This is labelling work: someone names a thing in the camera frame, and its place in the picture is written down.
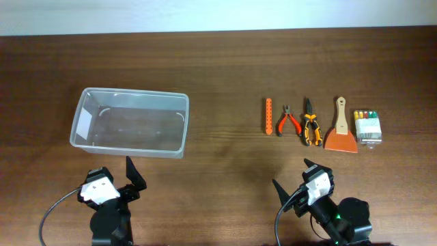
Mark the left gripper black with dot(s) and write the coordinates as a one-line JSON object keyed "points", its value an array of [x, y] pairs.
{"points": [[126, 193]]}

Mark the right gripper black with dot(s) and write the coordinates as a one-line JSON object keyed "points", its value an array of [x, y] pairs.
{"points": [[297, 200]]}

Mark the clear plastic container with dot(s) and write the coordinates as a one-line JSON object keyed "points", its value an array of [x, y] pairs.
{"points": [[130, 122]]}

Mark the orange scraper wooden handle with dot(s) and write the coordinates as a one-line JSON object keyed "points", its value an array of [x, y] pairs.
{"points": [[340, 138]]}

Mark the orange perforated strip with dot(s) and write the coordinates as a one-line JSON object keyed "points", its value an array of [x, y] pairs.
{"points": [[268, 122]]}

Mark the orange black long-nose pliers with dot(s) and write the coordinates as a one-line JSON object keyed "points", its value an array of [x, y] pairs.
{"points": [[310, 122]]}

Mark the clear box coloured pegs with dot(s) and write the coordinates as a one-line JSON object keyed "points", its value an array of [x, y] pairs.
{"points": [[368, 129]]}

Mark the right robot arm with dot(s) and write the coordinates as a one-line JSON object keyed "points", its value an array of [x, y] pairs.
{"points": [[346, 223]]}

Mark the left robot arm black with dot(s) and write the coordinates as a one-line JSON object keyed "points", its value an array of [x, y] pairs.
{"points": [[110, 224]]}

